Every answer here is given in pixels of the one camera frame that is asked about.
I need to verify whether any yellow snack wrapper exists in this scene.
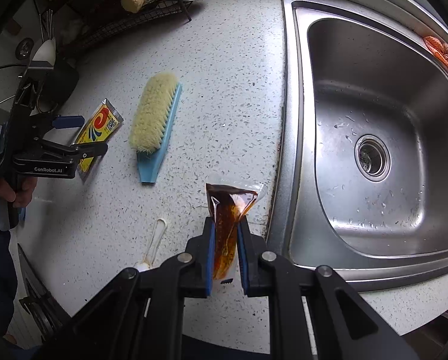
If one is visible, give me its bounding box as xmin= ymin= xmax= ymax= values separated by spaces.
xmin=73 ymin=98 xmax=124 ymax=182

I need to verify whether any brown sauce packet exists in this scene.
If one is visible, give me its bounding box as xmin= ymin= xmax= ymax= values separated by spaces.
xmin=205 ymin=174 xmax=267 ymax=284

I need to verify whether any person's left hand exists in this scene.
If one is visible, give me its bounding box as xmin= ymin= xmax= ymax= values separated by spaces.
xmin=0 ymin=177 xmax=37 ymax=208

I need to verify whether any dark green mug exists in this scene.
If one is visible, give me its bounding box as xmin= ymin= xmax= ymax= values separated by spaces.
xmin=36 ymin=60 xmax=79 ymax=113

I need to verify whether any blue scrub brush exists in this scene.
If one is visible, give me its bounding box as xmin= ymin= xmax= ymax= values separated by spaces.
xmin=129 ymin=72 xmax=182 ymax=184

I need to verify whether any white plastic spoon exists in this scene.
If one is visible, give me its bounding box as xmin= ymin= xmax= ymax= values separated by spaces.
xmin=135 ymin=218 xmax=168 ymax=272

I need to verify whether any stainless steel sink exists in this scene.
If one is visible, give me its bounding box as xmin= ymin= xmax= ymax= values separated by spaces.
xmin=267 ymin=0 xmax=448 ymax=291

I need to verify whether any orange cloth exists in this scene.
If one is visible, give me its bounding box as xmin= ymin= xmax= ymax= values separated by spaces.
xmin=423 ymin=36 xmax=448 ymax=69

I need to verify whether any black wire rack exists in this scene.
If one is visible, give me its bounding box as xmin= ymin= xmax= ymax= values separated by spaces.
xmin=33 ymin=0 xmax=195 ymax=59

